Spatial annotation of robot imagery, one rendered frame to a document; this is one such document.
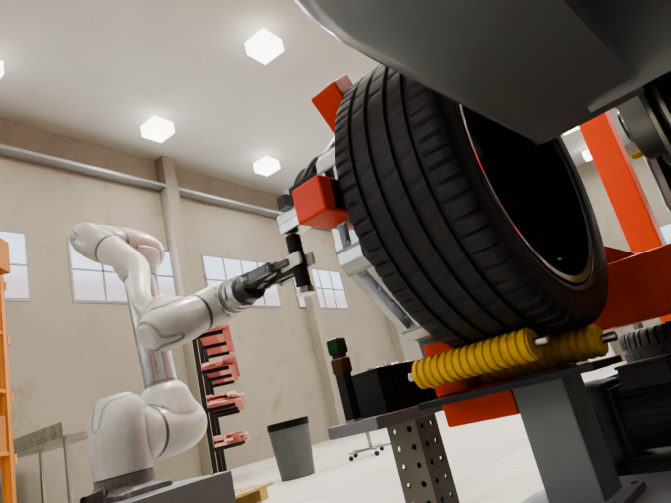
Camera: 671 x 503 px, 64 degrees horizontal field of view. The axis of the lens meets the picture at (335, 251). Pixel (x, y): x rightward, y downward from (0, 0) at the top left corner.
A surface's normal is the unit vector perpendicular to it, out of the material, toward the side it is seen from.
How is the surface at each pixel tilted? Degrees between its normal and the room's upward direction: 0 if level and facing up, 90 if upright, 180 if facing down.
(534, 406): 90
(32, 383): 90
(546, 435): 90
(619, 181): 90
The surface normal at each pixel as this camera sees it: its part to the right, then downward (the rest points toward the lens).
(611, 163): -0.68, -0.06
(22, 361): 0.78, -0.36
